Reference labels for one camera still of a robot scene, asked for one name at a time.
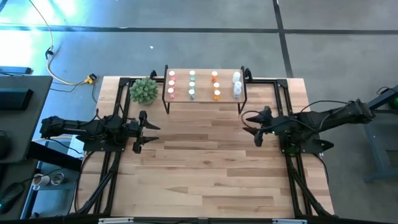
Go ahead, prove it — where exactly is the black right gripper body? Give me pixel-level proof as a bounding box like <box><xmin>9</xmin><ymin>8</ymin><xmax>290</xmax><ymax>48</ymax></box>
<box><xmin>263</xmin><ymin>115</ymin><xmax>293</xmax><ymax>137</ymax></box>

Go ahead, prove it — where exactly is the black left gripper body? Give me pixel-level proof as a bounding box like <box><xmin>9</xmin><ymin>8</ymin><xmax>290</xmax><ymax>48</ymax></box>
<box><xmin>124</xmin><ymin>119</ymin><xmax>144</xmax><ymax>140</ymax></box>

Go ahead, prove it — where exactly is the green plant in white pot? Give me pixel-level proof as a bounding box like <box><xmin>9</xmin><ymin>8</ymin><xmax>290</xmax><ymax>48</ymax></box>
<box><xmin>129</xmin><ymin>77</ymin><xmax>159</xmax><ymax>106</ymax></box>

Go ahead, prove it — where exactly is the black aluminium crossbar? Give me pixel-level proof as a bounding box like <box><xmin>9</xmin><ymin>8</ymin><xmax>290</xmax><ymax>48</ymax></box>
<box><xmin>0</xmin><ymin>213</ymin><xmax>398</xmax><ymax>224</ymax></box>

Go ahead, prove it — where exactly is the dark grey desk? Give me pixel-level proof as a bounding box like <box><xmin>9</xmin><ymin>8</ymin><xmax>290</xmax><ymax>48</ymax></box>
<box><xmin>0</xmin><ymin>75</ymin><xmax>54</xmax><ymax>165</ymax></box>

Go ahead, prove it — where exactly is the black flat desk device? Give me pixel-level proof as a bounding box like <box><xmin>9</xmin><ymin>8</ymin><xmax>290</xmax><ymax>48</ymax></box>
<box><xmin>0</xmin><ymin>88</ymin><xmax>35</xmax><ymax>111</ymax></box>

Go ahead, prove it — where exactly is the black power strip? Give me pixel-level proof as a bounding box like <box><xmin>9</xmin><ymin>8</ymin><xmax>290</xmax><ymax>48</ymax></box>
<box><xmin>0</xmin><ymin>65</ymin><xmax>33</xmax><ymax>75</ymax></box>

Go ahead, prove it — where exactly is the black computer mouse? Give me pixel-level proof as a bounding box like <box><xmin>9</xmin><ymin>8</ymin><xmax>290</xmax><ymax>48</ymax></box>
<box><xmin>0</xmin><ymin>182</ymin><xmax>25</xmax><ymax>215</ymax></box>

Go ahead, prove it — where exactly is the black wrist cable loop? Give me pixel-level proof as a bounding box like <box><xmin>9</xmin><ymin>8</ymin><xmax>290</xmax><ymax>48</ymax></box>
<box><xmin>241</xmin><ymin>110</ymin><xmax>266</xmax><ymax>129</ymax></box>

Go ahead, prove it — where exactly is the black aluminium mounting frame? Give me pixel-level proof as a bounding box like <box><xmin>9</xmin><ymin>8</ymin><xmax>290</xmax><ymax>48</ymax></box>
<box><xmin>73</xmin><ymin>76</ymin><xmax>165</xmax><ymax>216</ymax></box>
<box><xmin>247</xmin><ymin>77</ymin><xmax>336</xmax><ymax>218</ymax></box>

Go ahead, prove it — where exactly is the yellow cable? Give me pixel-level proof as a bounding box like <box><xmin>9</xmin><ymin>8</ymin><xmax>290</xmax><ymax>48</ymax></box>
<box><xmin>27</xmin><ymin>0</ymin><xmax>95</xmax><ymax>86</ymax></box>

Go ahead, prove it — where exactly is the wooden shelf black metal frame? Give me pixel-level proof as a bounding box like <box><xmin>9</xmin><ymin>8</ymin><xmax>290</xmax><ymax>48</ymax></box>
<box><xmin>162</xmin><ymin>64</ymin><xmax>249</xmax><ymax>115</ymax></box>

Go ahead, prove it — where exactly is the grey metal cart frame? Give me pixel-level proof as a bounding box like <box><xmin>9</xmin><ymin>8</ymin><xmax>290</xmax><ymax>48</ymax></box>
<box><xmin>362</xmin><ymin>84</ymin><xmax>398</xmax><ymax>182</ymax></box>

